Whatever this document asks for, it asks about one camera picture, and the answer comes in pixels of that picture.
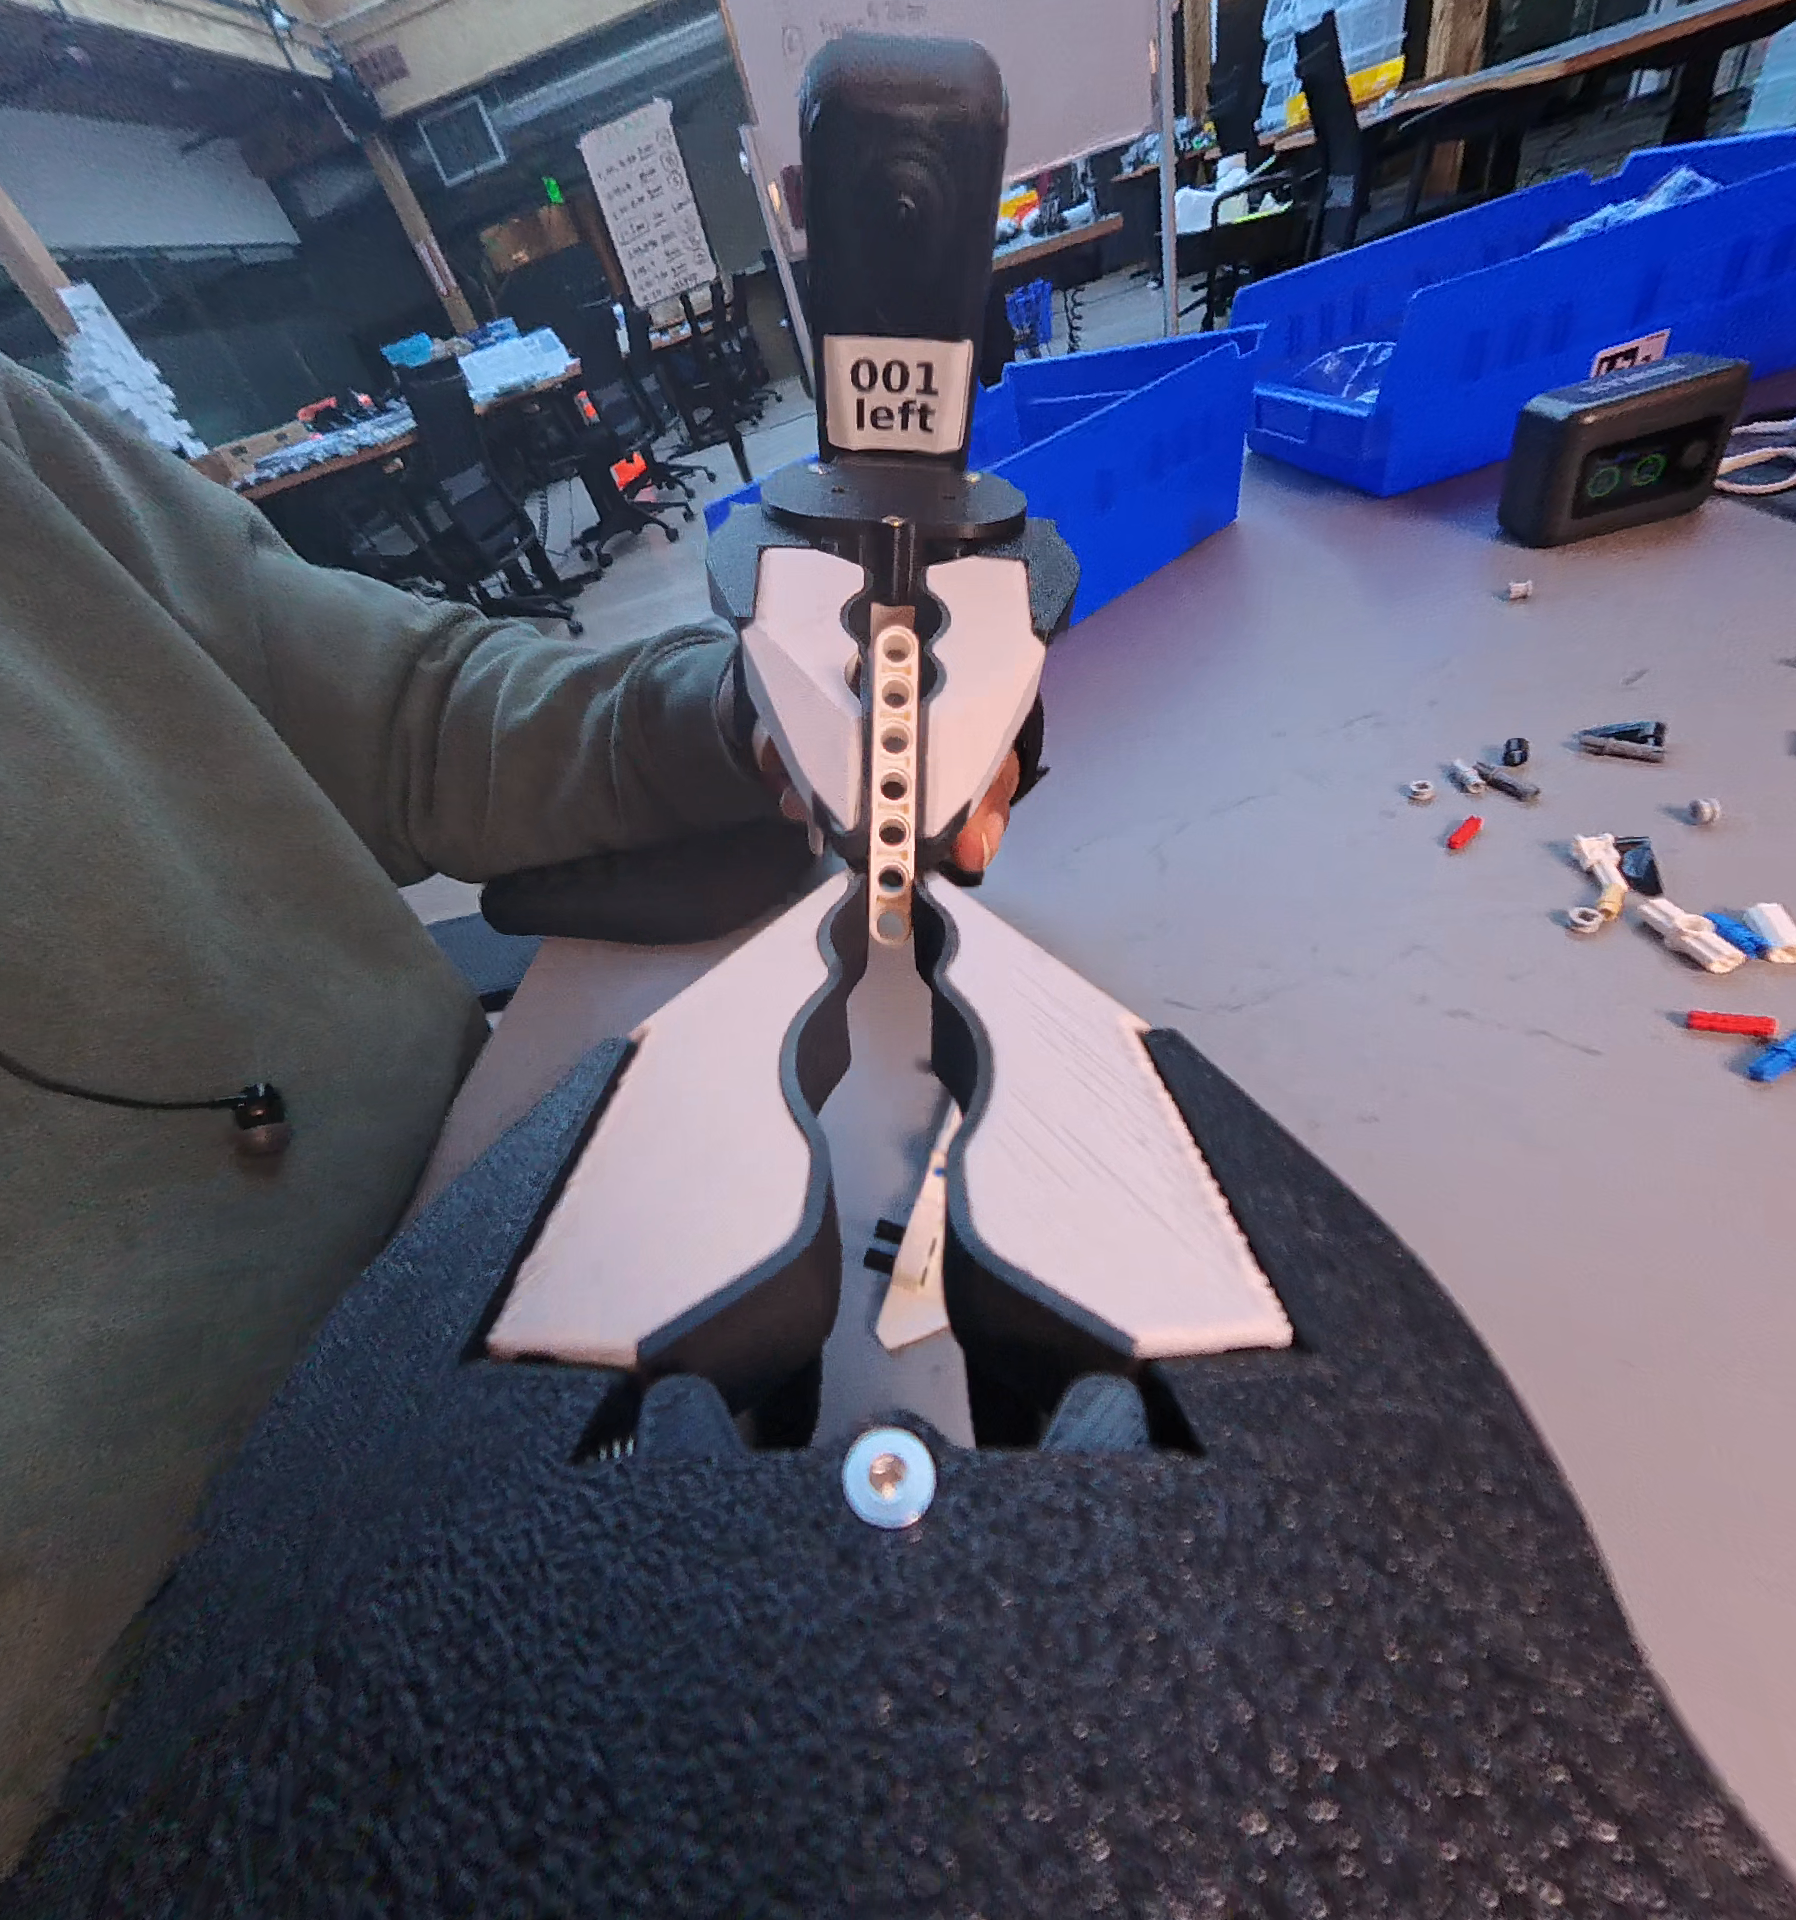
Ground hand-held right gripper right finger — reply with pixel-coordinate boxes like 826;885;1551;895
917;870;1302;1412

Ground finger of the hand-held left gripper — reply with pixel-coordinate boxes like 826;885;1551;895
742;547;876;872
911;556;1035;872

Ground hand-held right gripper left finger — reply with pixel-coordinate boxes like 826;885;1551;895
478;870;855;1412

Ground white beam with red label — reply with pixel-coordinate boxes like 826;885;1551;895
860;593;925;936

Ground white spotted toy brick assembly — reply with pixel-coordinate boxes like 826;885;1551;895
862;1094;967;1353

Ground person's left forearm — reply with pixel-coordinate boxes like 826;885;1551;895
329;585;810;902

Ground grey desk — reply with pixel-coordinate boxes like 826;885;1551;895
420;480;1796;1920

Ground wooden background desk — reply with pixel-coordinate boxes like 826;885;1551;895
1349;0;1796;151

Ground person's left hand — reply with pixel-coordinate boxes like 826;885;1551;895
943;729;1027;888

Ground white sign on pole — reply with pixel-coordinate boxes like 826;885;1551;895
578;98;736;326

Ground blue plastic bin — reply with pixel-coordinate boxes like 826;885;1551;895
1229;113;1796;501
958;323;1266;626

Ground person's green sweatshirt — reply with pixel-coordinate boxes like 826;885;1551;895
0;301;661;1892

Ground scattered small building pieces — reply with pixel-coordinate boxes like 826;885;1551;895
1404;556;1796;1096

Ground black box device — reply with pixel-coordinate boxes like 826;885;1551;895
1499;355;1755;551

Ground black earbud cable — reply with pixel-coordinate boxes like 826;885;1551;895
0;990;238;1118

